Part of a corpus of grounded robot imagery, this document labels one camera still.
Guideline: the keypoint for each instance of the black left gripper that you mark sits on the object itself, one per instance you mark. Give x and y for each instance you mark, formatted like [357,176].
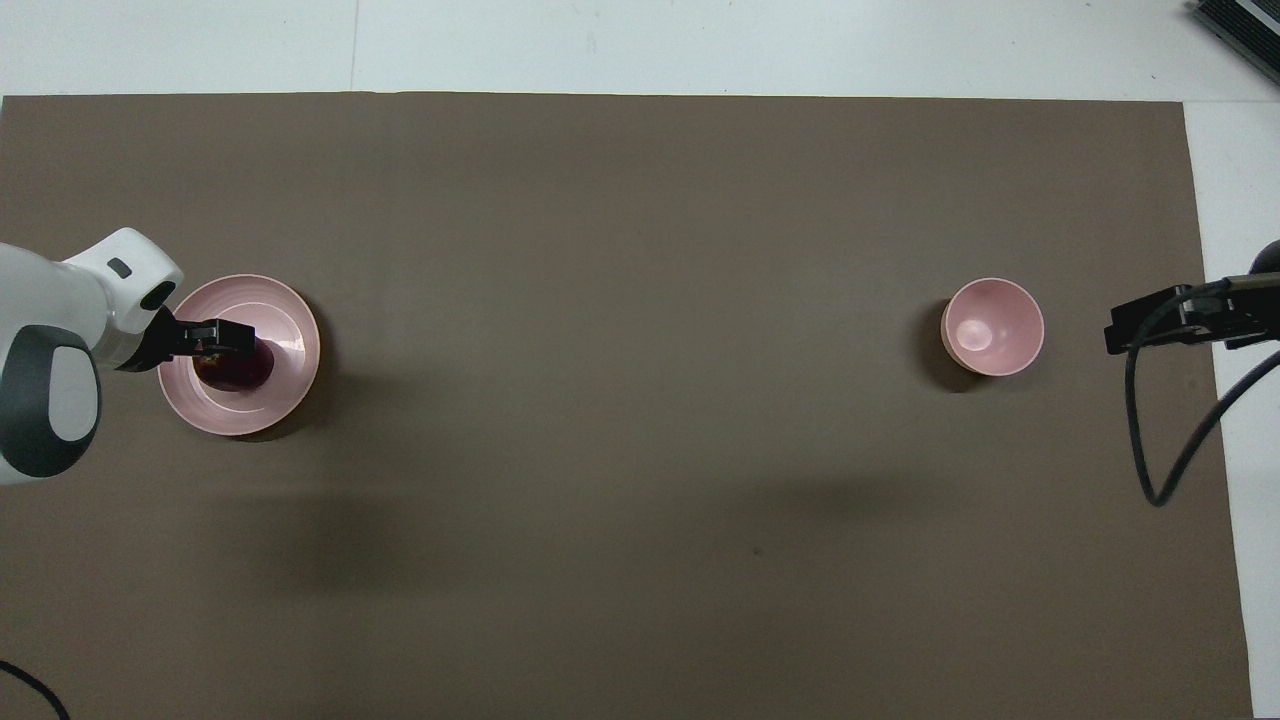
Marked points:
[155,340]

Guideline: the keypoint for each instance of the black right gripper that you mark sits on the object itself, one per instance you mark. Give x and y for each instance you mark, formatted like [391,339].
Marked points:
[1255,305]

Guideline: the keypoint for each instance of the dark red apple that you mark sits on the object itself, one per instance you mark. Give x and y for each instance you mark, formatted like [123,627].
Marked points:
[245,372]

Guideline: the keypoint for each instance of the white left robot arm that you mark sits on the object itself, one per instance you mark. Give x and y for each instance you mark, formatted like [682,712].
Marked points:
[50,330]

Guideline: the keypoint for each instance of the pink plate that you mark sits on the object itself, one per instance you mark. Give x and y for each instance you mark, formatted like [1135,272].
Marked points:
[285,320]

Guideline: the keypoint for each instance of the pink bowl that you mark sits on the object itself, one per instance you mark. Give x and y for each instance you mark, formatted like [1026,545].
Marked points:
[992,328]

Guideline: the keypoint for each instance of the dark grey ribbed device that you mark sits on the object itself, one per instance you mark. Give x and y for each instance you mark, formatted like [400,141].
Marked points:
[1245,30]

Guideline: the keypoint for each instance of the brown table mat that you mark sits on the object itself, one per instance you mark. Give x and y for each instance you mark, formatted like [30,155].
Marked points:
[640,450]

